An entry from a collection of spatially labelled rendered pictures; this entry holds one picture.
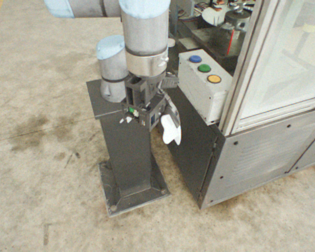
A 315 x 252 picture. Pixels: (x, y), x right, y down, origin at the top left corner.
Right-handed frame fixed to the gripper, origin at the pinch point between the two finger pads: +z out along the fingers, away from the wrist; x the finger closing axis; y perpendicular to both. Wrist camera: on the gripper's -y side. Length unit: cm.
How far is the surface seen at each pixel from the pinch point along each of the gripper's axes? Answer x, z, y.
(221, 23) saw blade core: -5, -4, -67
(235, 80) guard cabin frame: 13.0, -5.5, -25.1
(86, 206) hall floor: -47, 91, 6
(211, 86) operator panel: 5.7, 1.3, -28.1
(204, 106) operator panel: 4.7, 10.2, -27.7
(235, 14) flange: -2, -5, -77
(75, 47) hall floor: -205, 91, -144
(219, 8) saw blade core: -13, -4, -86
